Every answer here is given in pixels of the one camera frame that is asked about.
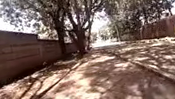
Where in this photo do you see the large dark-trunked tree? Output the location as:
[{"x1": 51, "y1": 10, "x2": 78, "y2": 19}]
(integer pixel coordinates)
[{"x1": 0, "y1": 0, "x2": 87, "y2": 67}]

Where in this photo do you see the reddish dirt path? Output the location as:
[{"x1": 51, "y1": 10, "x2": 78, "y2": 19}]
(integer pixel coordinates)
[{"x1": 0, "y1": 33, "x2": 175, "y2": 99}]

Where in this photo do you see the brown boundary wall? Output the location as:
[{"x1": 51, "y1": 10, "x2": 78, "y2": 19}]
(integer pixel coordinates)
[{"x1": 135, "y1": 11, "x2": 175, "y2": 43}]

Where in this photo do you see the long brown wall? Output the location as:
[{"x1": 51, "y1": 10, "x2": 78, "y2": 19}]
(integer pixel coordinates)
[{"x1": 0, "y1": 10, "x2": 84, "y2": 93}]

